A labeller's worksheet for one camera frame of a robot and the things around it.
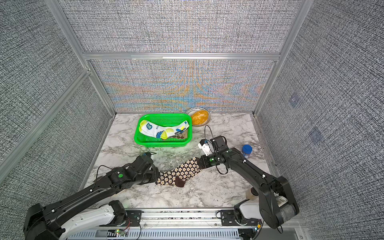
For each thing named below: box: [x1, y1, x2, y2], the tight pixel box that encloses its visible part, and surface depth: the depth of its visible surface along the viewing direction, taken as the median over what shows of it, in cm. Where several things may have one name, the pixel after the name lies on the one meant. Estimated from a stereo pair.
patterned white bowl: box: [185, 107, 211, 127], surface depth 112 cm
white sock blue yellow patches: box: [139, 120, 190, 140], surface depth 103 cm
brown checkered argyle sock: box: [172, 127, 189, 139], surface depth 105 cm
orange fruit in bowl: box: [191, 110, 209, 125], surface depth 112 cm
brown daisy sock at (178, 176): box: [155, 157, 201, 188], surface depth 83 cm
